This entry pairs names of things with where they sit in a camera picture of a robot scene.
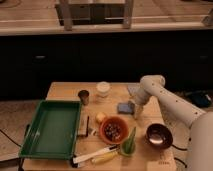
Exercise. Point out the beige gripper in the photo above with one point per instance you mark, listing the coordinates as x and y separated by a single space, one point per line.
138 111

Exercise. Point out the blue sponge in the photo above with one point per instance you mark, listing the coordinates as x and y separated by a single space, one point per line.
126 108

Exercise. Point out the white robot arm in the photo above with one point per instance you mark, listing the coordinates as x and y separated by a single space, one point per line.
200 122

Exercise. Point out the green plastic tray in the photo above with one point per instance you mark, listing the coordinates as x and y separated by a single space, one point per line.
53 131

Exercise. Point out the grey triangular cloth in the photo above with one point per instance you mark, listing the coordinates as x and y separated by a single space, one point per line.
132 89

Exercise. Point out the orange bowl with beans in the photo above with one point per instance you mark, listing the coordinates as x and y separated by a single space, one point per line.
113 130

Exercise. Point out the dark purple bowl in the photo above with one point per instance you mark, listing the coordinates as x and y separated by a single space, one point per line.
159 136

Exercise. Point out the yellow round toy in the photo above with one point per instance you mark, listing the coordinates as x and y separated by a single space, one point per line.
100 117

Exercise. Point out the green cone toy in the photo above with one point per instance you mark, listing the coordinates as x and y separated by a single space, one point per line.
127 148

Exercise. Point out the white lidded jar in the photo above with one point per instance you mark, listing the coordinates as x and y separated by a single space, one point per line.
102 89

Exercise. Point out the small metal cup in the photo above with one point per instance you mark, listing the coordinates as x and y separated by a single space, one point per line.
84 97

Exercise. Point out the yellow corn toy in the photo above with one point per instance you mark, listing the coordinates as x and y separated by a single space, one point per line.
104 157

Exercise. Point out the wooden stool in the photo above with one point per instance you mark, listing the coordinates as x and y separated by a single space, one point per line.
71 13

